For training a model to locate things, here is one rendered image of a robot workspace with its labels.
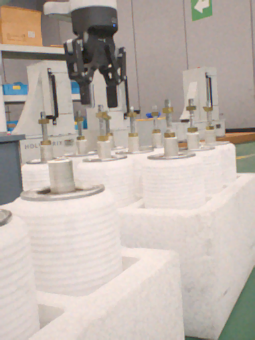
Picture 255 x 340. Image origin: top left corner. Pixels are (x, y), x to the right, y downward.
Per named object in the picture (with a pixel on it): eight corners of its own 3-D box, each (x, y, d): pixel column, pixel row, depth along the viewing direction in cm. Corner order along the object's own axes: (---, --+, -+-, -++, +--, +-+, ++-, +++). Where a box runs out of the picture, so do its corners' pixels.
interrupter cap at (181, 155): (195, 159, 61) (194, 155, 61) (143, 163, 62) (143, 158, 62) (196, 155, 68) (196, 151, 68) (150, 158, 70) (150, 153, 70)
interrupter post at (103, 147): (95, 162, 70) (93, 142, 70) (103, 160, 72) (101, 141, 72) (106, 162, 69) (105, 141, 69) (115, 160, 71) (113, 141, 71)
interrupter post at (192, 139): (194, 151, 78) (193, 133, 77) (203, 151, 76) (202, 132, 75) (184, 152, 76) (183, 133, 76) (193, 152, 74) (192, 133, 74)
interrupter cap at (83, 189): (2, 204, 37) (1, 196, 37) (56, 188, 43) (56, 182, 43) (72, 206, 33) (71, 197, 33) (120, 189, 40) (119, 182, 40)
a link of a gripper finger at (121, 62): (123, 45, 73) (121, 78, 72) (129, 49, 74) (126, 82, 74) (110, 48, 74) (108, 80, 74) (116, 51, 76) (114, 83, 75)
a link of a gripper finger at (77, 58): (66, 40, 65) (75, 78, 67) (58, 42, 63) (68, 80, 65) (80, 37, 63) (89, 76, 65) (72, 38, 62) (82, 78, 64)
